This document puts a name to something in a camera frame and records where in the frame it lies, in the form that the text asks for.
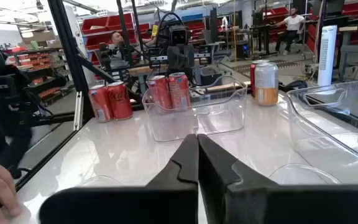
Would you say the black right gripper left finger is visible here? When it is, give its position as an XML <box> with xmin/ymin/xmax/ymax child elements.
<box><xmin>38</xmin><ymin>133</ymin><xmax>200</xmax><ymax>224</ymax></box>

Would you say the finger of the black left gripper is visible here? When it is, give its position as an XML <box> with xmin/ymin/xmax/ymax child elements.
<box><xmin>181</xmin><ymin>46</ymin><xmax>196</xmax><ymax>82</ymax></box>
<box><xmin>167</xmin><ymin>46</ymin><xmax>182</xmax><ymax>78</ymax></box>

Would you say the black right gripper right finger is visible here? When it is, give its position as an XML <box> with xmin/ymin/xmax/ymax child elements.
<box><xmin>197</xmin><ymin>133</ymin><xmax>358</xmax><ymax>224</ymax></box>

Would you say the red soda can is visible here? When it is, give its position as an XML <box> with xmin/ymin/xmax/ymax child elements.
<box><xmin>146</xmin><ymin>75</ymin><xmax>173</xmax><ymax>111</ymax></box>
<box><xmin>168</xmin><ymin>72</ymin><xmax>191</xmax><ymax>110</ymax></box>
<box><xmin>88</xmin><ymin>84</ymin><xmax>114</xmax><ymax>123</ymax></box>

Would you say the red Coca-Cola can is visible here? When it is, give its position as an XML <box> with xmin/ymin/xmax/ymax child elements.
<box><xmin>106</xmin><ymin>81</ymin><xmax>134</xmax><ymax>121</ymax></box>
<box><xmin>249</xmin><ymin>59</ymin><xmax>270</xmax><ymax>98</ymax></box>

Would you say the white and orange soda can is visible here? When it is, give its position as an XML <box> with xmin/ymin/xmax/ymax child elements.
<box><xmin>254</xmin><ymin>62</ymin><xmax>280</xmax><ymax>107</ymax></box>

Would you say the blue storage bin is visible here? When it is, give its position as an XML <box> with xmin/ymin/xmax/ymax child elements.
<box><xmin>181</xmin><ymin>14</ymin><xmax>204</xmax><ymax>22</ymax></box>

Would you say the person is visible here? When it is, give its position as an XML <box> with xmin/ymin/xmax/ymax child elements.
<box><xmin>273</xmin><ymin>6</ymin><xmax>306</xmax><ymax>56</ymax></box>
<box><xmin>109</xmin><ymin>30</ymin><xmax>129</xmax><ymax>60</ymax></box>

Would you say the red storage bin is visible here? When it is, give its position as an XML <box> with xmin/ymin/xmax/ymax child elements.
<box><xmin>107</xmin><ymin>12</ymin><xmax>135</xmax><ymax>31</ymax></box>
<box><xmin>342</xmin><ymin>1</ymin><xmax>358</xmax><ymax>16</ymax></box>
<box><xmin>272</xmin><ymin>6</ymin><xmax>290</xmax><ymax>16</ymax></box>
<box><xmin>81</xmin><ymin>16</ymin><xmax>110</xmax><ymax>35</ymax></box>
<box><xmin>85</xmin><ymin>32</ymin><xmax>111</xmax><ymax>50</ymax></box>

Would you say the clear plastic bin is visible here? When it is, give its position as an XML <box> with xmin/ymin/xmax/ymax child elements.
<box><xmin>286</xmin><ymin>80</ymin><xmax>358</xmax><ymax>160</ymax></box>
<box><xmin>141</xmin><ymin>75</ymin><xmax>249</xmax><ymax>143</ymax></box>

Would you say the metal shelf rack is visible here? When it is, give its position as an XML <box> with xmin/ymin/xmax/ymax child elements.
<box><xmin>4</xmin><ymin>46</ymin><xmax>74</xmax><ymax>106</ymax></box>

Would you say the white tower fan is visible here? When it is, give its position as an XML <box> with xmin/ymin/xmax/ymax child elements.
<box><xmin>317</xmin><ymin>24</ymin><xmax>338</xmax><ymax>87</ymax></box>

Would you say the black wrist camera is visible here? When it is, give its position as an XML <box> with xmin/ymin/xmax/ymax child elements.
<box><xmin>168</xmin><ymin>25</ymin><xmax>188</xmax><ymax>47</ymax></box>

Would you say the black aluminium table frame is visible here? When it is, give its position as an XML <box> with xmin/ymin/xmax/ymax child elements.
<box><xmin>14</xmin><ymin>0</ymin><xmax>145</xmax><ymax>191</ymax></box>

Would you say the silver frame bracket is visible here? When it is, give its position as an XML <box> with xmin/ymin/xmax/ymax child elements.
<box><xmin>73</xmin><ymin>91</ymin><xmax>84</xmax><ymax>131</ymax></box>

